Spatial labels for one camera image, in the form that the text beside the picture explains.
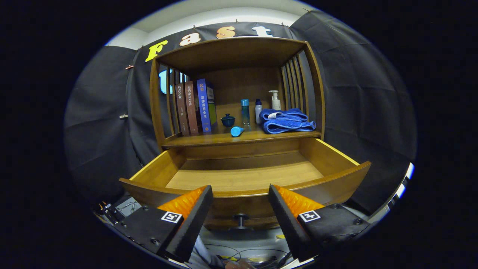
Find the teal glass bottle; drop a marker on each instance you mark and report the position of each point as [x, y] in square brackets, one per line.
[245, 112]

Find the white pump bottle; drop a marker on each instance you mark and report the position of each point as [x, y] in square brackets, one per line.
[275, 102]

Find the wooden drawer with black knob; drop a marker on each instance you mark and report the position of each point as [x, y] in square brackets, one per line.
[242, 177]

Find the blue and white tube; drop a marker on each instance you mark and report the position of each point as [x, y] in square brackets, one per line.
[236, 131]

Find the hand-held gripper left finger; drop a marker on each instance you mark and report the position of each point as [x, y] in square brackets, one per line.
[192, 228]

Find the black backdrop cloth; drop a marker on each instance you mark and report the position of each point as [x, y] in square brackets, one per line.
[354, 93]

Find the wooden cabinet with slatted hutch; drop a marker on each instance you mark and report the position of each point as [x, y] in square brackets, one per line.
[242, 86]

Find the blue folded towel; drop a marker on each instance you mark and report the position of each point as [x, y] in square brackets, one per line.
[287, 121]

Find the white bottle with dark cap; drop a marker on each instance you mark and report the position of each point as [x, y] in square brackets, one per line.
[258, 112]

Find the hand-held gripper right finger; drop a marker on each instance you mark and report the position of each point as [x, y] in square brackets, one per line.
[289, 228]

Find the wooden countertop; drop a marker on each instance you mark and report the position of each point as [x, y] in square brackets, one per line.
[209, 139]

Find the brown book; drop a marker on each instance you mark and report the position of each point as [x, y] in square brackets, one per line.
[182, 110]
[192, 108]

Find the black electronics box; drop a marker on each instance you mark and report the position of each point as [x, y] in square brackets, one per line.
[112, 213]

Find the dark blue lidded teacup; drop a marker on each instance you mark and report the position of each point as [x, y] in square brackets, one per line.
[227, 121]

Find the blue book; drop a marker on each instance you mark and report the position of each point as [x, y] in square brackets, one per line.
[204, 106]

